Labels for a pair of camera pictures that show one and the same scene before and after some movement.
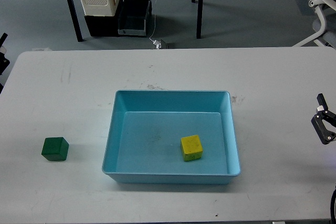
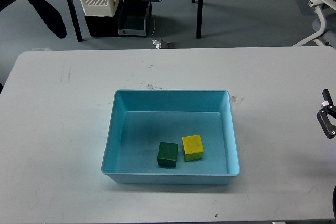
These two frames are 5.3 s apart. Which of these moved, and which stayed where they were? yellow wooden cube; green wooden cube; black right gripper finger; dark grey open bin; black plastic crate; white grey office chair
Moved: black right gripper finger; green wooden cube
Stayed: dark grey open bin; black plastic crate; white grey office chair; yellow wooden cube
